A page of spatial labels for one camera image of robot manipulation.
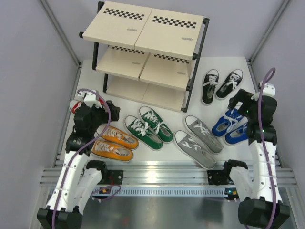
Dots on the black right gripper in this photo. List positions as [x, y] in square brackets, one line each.
[242, 96]

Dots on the black sneaker left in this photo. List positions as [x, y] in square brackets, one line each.
[210, 82]

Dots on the blue sneaker left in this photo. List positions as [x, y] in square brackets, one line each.
[226, 123]

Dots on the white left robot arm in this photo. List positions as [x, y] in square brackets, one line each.
[79, 175]

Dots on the orange sneaker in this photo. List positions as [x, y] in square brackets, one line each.
[111, 151]
[117, 136]

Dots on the grey sneaker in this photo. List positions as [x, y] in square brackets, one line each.
[203, 133]
[192, 149]

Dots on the aluminium mounting rail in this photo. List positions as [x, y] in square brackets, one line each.
[166, 179]

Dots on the black sneaker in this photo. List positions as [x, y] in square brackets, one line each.
[210, 82]
[231, 82]

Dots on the grey sneaker upper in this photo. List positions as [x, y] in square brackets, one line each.
[203, 133]

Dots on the orange sneaker upper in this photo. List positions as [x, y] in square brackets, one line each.
[117, 136]

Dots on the black sneaker right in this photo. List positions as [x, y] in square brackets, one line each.
[231, 82]

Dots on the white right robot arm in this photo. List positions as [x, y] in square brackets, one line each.
[261, 205]

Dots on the green sneaker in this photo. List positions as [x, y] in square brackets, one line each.
[156, 123]
[141, 130]

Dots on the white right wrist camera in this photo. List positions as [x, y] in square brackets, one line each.
[267, 89]

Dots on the blue sneaker right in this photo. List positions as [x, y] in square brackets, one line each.
[236, 136]

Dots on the beige three-tier shoe shelf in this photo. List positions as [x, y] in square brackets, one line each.
[147, 55]

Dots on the grey sneaker lower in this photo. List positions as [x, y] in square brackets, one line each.
[192, 149]

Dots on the blue sneaker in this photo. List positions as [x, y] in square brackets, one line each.
[226, 123]
[236, 136]

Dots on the orange sneaker lower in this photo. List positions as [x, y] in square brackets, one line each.
[111, 151]

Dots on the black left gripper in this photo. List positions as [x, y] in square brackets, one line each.
[114, 111]

